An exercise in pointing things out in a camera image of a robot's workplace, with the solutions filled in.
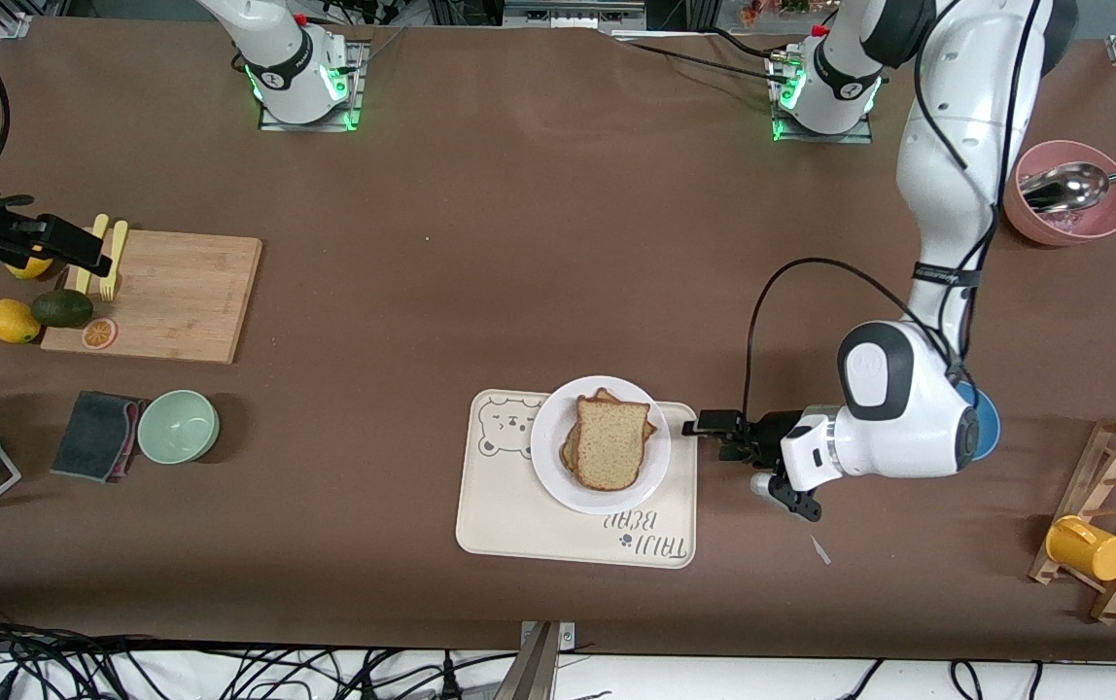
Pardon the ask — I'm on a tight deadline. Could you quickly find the plain bread slice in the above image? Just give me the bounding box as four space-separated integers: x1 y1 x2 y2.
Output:
575 396 652 492

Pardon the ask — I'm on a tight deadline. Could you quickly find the white round plate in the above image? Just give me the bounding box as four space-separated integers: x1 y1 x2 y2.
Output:
530 375 672 515

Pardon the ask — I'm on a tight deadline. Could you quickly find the yellow plastic knife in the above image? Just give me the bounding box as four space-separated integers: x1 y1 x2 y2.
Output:
75 214 110 296

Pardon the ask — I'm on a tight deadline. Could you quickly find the yellow plastic fork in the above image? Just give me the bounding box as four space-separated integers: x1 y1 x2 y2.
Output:
99 220 129 301

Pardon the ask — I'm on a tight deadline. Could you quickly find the green avocado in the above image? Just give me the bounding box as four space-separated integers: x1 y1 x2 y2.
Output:
30 289 94 330

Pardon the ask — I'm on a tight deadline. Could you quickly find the wooden cutting board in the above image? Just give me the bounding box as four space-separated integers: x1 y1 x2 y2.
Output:
40 227 263 365

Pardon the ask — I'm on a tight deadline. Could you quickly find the dark grey folded cloth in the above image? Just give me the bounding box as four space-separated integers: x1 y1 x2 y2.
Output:
50 390 147 484

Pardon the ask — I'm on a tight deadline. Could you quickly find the pale green bowl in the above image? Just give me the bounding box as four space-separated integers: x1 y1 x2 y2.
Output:
136 389 221 465

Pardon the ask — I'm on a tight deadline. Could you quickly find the blue bowl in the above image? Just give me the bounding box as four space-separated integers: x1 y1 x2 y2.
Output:
955 381 1002 462

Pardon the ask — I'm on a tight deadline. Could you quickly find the cream bear print tray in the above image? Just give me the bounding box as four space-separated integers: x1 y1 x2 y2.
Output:
455 389 698 571

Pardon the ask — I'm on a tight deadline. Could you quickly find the yellow mug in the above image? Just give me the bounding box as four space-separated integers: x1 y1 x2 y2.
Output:
1045 515 1116 582

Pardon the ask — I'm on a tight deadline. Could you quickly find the pink bowl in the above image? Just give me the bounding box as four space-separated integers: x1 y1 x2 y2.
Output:
1003 140 1116 248

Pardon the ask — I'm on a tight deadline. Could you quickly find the metal spoon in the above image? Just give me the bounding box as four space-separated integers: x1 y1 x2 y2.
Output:
1019 159 1116 214

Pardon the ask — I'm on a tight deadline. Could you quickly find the grey metal box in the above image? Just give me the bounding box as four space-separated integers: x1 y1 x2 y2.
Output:
503 0 648 30

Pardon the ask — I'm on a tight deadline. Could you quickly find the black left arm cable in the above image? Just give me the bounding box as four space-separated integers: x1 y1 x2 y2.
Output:
741 0 1045 421

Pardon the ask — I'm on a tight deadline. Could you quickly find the metal stand bracket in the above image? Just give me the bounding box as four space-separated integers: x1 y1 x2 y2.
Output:
495 620 577 700

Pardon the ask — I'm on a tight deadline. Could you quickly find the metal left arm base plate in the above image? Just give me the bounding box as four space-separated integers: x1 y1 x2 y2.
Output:
768 47 876 146

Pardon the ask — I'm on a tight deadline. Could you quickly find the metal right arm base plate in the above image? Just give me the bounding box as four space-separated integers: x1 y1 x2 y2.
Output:
258 37 370 133

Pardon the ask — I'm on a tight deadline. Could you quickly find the black cable on table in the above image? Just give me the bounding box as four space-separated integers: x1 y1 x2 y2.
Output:
616 29 792 87

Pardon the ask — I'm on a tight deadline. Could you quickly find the black cable tangle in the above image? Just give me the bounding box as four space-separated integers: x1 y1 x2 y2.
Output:
0 622 520 700

